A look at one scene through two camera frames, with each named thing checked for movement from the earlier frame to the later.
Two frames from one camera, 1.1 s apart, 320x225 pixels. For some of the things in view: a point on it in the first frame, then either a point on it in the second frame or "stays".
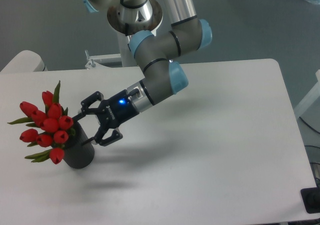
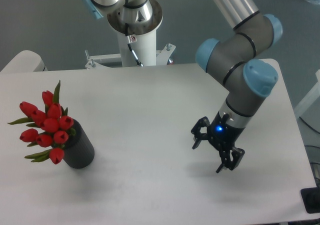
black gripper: x=113 y=112 -> x=223 y=136
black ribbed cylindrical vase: x=76 y=155 stays
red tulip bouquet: x=51 y=118 stays
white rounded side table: x=26 y=61 stays
